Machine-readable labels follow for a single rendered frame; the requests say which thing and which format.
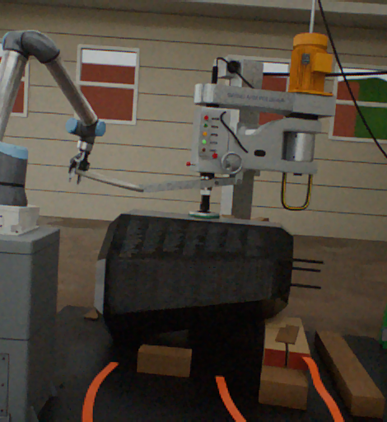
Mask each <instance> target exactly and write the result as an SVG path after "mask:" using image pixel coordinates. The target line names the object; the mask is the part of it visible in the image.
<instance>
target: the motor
mask: <svg viewBox="0 0 387 422"><path fill-rule="evenodd" d="M327 43H328V38H327V37H326V36H325V35H321V34H313V32H309V33H301V34H300V35H297V36H296V37H295V38H294V42H293V49H294V50H293V51H292V54H291V64H290V74H289V83H288V91H287V92H290V93H294V92H302V93H310V94H318V95H326V96H333V93H332V92H330V93H327V92H324V78H325V75H326V74H329V73H331V72H332V63H333V55H332V54H327V51H326V49H327Z"/></svg>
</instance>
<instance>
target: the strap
mask: <svg viewBox="0 0 387 422"><path fill-rule="evenodd" d="M302 358H303V359H304V360H305V361H306V362H307V364H308V365H309V368H310V372H311V375H312V379H313V383H314V385H315V389H316V390H317V391H318V392H319V394H320V395H321V396H322V397H323V398H324V400H325V403H326V404H327V406H328V408H329V410H331V412H332V414H333V418H334V420H335V422H344V420H343V419H342V416H341V414H340V412H339V410H338V407H337V406H336V404H335V402H334V400H333V398H332V397H331V396H330V395H329V394H328V393H327V392H326V391H325V389H324V386H323V384H322V382H321V381H320V378H319V371H318V368H317V367H316V365H315V362H314V361H313V359H312V358H311V357H302ZM117 365H119V364H118V363H116V362H110V364H109V365H108V366H107V367H106V368H105V369H104V370H102V371H101V372H100V373H99V374H98V376H97V377H96V378H95V380H94V381H93V383H92V384H91V386H90V387H89V389H88V391H87V394H86V398H85V402H84V406H83V411H82V422H93V418H92V412H93V405H94V400H95V396H96V392H97V390H98V387H99V385H100V383H101V382H102V380H104V379H105V377H106V376H107V374H108V373H109V372H110V371H111V370H112V369H113V368H114V367H116V366H117ZM215 378H216V381H217V384H218V386H219V391H220V393H221V397H222V400H223V402H224V404H225V405H226V408H227V409H228V410H229V411H230V412H231V415H232V416H233V418H234V419H235V421H236V422H247V421H246V420H245V419H244V418H243V416H242V415H240V412H239V411H238V410H237V409H236V407H235V405H234V403H233V401H232V399H231V396H230V394H228V391H227V389H226V384H225V381H224V377H215Z"/></svg>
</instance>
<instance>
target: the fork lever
mask: <svg viewBox="0 0 387 422"><path fill-rule="evenodd" d="M234 184H235V176H233V177H222V178H212V179H211V180H202V181H201V180H189V181H169V182H158V183H148V184H138V187H140V188H143V189H144V191H143V192H140V193H149V192H160V191H170V190H189V189H199V188H210V187H220V185H234Z"/></svg>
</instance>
